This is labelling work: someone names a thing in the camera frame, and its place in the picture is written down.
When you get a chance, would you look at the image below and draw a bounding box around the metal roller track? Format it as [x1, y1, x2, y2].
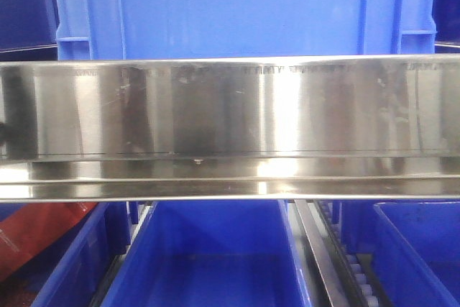
[289, 200, 392, 306]

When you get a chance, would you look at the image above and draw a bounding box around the stainless steel shelf rail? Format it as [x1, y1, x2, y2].
[1, 54, 459, 203]

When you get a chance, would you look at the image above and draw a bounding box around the red package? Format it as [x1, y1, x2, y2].
[1, 202, 96, 280]

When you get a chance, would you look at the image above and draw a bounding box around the lower middle blue bin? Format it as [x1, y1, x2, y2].
[102, 200, 311, 306]

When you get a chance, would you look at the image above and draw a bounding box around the lower right blue bin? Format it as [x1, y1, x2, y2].
[340, 200, 459, 306]

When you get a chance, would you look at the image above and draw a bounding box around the lower left blue bin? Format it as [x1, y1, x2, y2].
[1, 202, 130, 306]

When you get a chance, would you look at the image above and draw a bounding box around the upper blue plastic bin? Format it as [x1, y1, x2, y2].
[56, 0, 436, 60]

